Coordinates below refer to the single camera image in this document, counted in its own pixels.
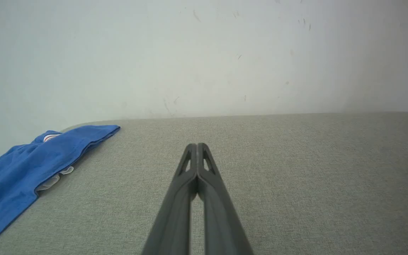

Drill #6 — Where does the grey fabric sofa surface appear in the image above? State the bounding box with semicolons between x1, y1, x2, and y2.
0;112;408;255

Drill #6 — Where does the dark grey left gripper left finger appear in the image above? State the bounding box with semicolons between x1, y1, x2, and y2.
142;143;198;255

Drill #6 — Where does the blue white Lakers jersey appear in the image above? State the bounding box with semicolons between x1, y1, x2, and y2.
0;125;121;254

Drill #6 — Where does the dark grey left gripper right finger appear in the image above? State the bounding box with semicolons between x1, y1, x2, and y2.
197;143;255;255

